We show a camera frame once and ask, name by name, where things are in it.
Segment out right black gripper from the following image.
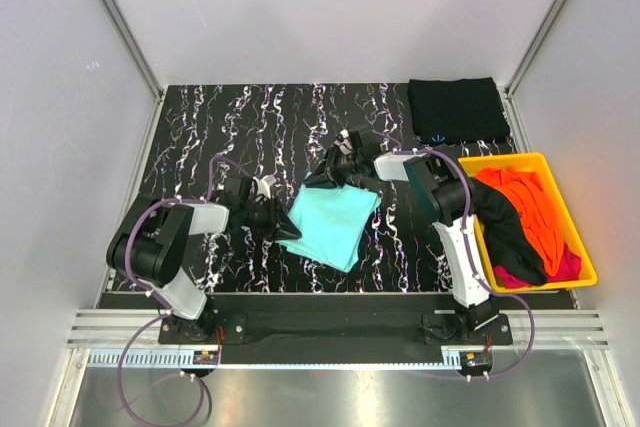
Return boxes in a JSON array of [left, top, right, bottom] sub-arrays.
[[304, 146, 363, 190]]

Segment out white slotted cable duct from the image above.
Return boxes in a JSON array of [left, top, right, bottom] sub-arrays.
[[88, 346, 461, 371]]

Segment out purple cable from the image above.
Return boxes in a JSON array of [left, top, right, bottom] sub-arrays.
[[372, 129, 539, 381], [117, 154, 251, 423]]

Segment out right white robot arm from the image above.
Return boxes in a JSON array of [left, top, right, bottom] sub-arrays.
[[304, 129, 499, 344]]

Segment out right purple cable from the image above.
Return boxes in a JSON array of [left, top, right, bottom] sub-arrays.
[[372, 129, 539, 381]]

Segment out yellow plastic bin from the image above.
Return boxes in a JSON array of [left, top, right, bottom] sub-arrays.
[[459, 152, 598, 293]]

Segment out orange t shirt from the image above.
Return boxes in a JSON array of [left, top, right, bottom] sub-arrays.
[[474, 166, 565, 277]]

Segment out black t shirt in bin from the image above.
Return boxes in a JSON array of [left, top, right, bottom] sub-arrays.
[[470, 179, 547, 286]]

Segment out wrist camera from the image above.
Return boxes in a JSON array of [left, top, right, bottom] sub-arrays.
[[335, 130, 353, 155], [253, 175, 277, 200]]

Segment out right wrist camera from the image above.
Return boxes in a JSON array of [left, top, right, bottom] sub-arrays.
[[335, 130, 353, 155]]

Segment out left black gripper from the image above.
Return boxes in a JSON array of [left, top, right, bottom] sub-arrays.
[[239, 195, 301, 241]]

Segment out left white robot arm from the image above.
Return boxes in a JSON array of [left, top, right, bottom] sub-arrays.
[[106, 176, 302, 343]]

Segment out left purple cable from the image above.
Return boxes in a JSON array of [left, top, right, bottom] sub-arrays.
[[117, 154, 251, 423]]

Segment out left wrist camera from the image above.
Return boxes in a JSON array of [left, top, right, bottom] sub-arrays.
[[253, 175, 277, 200]]

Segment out teal t shirt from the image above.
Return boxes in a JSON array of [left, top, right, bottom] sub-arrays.
[[278, 185, 380, 273]]

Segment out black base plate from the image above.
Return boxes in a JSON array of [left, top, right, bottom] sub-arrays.
[[97, 291, 574, 366]]

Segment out folded black t shirt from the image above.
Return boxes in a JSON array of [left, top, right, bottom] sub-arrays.
[[408, 77, 510, 144]]

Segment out magenta t shirt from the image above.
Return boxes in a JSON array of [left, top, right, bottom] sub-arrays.
[[493, 252, 582, 289]]

